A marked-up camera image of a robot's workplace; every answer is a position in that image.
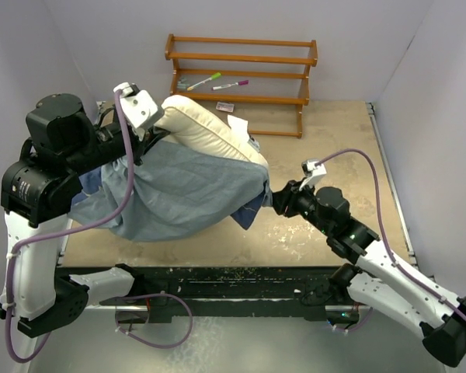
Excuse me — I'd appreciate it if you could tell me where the magenta cap marker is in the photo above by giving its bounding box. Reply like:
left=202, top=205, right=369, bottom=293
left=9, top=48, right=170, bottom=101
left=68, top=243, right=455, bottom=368
left=211, top=80, right=249, bottom=91

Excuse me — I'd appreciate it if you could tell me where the blue printed pillowcase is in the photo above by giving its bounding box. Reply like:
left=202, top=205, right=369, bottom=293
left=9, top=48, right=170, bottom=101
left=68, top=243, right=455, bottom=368
left=68, top=138, right=275, bottom=242

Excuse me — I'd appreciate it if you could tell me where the cream white pillow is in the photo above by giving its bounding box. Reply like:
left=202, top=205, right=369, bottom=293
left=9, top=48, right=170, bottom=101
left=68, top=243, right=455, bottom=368
left=156, top=95, right=269, bottom=169

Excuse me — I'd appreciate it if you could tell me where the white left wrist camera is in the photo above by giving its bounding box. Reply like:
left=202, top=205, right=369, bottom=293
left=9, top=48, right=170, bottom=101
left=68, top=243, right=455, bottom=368
left=113, top=82, right=164, bottom=141

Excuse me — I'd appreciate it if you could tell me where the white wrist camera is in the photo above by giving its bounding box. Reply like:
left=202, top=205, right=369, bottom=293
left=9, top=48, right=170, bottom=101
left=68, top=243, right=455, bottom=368
left=113, top=82, right=164, bottom=141
left=299, top=159, right=327, bottom=190

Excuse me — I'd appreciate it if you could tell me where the wooden slatted rack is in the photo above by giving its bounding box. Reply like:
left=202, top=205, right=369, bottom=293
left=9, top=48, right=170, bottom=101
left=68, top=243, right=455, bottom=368
left=165, top=33, right=318, bottom=138

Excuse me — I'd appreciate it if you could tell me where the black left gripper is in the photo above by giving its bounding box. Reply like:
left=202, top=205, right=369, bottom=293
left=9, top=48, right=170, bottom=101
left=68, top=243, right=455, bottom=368
left=61, top=118, right=168, bottom=176

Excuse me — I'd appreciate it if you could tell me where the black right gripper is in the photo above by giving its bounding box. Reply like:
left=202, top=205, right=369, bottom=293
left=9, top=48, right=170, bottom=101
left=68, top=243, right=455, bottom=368
left=266, top=176, right=333, bottom=236

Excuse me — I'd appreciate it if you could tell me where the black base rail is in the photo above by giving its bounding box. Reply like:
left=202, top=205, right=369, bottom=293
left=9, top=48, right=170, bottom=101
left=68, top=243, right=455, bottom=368
left=105, top=267, right=365, bottom=328

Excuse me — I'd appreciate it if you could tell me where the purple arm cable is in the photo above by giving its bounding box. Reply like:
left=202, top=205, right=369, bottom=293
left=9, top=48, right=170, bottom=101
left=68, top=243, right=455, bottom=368
left=318, top=148, right=466, bottom=333
left=4, top=91, right=135, bottom=364

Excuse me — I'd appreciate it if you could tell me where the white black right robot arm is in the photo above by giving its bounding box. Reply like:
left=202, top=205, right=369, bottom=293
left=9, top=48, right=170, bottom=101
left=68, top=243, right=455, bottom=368
left=273, top=180, right=466, bottom=368

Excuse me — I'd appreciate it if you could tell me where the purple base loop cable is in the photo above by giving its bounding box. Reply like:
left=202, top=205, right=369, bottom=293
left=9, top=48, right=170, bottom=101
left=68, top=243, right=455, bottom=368
left=114, top=294, right=194, bottom=350

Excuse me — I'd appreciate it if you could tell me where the green cap marker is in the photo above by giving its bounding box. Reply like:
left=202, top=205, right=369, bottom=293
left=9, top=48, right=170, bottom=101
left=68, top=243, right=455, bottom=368
left=186, top=72, right=221, bottom=91

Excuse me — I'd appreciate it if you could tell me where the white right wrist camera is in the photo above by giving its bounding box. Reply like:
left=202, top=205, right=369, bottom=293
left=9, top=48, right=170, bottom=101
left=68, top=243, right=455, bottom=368
left=299, top=159, right=327, bottom=190

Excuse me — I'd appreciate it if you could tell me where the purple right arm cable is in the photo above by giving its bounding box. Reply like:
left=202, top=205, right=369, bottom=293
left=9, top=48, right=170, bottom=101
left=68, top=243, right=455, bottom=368
left=318, top=148, right=466, bottom=333

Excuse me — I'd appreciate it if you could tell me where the white red label card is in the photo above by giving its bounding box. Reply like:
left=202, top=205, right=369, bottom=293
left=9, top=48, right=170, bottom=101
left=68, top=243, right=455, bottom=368
left=216, top=102, right=235, bottom=113

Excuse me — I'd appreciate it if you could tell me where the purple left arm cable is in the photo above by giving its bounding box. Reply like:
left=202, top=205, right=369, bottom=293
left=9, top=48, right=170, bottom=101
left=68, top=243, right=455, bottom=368
left=4, top=91, right=135, bottom=364

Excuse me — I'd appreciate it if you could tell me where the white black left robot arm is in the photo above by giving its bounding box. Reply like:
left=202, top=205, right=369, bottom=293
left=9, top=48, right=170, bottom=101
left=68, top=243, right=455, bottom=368
left=0, top=85, right=165, bottom=338

